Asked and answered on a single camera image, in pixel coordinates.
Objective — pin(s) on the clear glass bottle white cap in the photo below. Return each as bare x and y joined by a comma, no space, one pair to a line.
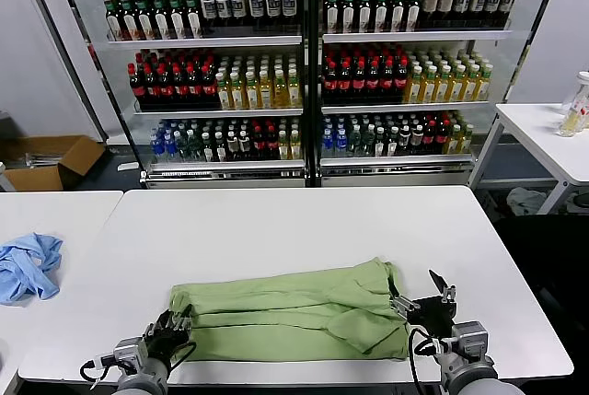
573,114

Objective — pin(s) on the grey metal bars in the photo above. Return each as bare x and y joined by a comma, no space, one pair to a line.
39,159

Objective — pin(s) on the dark drink bottle white label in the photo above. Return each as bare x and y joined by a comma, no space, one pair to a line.
379,144
207,150
392,144
221,150

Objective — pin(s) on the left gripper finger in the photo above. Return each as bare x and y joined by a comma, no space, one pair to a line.
161,319
184,317

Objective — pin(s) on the yellow tea bottle white cap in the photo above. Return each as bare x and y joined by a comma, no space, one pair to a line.
470,88
223,93
483,86
265,93
466,141
282,148
251,93
295,148
237,93
414,89
293,91
442,89
454,142
428,89
280,91
456,88

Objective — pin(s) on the dark drink bottle beige label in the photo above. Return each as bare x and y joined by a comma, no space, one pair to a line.
417,141
245,146
405,142
233,146

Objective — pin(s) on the beverage cooler cabinet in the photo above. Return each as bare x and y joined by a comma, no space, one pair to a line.
207,41
414,36

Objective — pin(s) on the brown milk tea bottle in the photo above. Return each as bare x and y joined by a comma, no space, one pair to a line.
430,3
445,3

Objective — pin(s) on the white paper scrap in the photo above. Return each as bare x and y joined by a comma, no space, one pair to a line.
127,166

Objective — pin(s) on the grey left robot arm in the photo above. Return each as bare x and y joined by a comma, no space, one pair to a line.
142,379

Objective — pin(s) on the green polo shirt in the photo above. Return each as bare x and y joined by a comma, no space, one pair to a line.
285,307

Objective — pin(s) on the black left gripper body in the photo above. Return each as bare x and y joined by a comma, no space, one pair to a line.
165,339

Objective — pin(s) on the white side table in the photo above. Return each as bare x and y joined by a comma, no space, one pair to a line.
534,137

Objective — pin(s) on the dark drink bottle navy label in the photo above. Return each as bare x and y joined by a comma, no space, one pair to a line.
477,1
257,7
289,6
492,1
508,1
461,1
273,7
238,7
208,8
223,8

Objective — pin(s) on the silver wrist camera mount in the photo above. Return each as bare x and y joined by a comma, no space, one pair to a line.
470,339
127,354

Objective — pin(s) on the cola bottle red cap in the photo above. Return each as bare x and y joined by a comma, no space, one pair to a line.
344,84
180,86
271,144
401,84
151,86
194,86
442,139
258,144
209,86
430,139
388,84
330,84
136,86
359,84
165,86
373,84

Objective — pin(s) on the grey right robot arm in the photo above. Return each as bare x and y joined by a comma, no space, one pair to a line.
469,377

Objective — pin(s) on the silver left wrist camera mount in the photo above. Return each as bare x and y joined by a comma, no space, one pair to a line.
127,354

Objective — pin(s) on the grey cloth heap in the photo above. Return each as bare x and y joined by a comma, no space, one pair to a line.
524,199

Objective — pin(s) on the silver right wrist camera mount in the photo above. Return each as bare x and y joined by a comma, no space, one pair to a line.
470,339

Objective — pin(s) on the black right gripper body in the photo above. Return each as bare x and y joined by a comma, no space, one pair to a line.
432,313

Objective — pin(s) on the glass cooler door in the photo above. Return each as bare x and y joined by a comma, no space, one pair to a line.
527,22
68,26

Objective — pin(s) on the brown cardboard box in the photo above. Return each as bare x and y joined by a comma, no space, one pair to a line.
78,155

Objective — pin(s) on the dark tea bottle green band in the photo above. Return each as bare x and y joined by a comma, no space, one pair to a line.
413,13
397,13
193,22
177,22
161,22
364,13
332,13
348,13
112,22
381,13
129,22
145,22

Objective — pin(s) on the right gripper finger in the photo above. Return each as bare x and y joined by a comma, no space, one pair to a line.
402,300
442,286

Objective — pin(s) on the light blue crumpled shirt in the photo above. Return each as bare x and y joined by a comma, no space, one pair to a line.
27,270

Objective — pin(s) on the clear green water bottle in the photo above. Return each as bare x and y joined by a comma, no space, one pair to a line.
182,148
193,148

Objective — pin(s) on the blue water bottle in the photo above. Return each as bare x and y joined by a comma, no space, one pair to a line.
170,148
155,148
327,145
341,145

